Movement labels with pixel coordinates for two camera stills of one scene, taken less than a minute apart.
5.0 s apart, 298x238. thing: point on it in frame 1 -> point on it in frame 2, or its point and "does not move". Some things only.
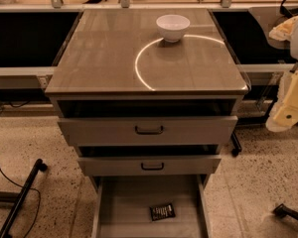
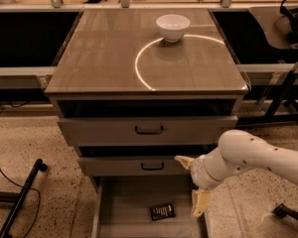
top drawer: (146, 122) does not move
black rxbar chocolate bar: (163, 211) does not move
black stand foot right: (281, 211) does not move
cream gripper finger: (283, 31) -> (199, 172)
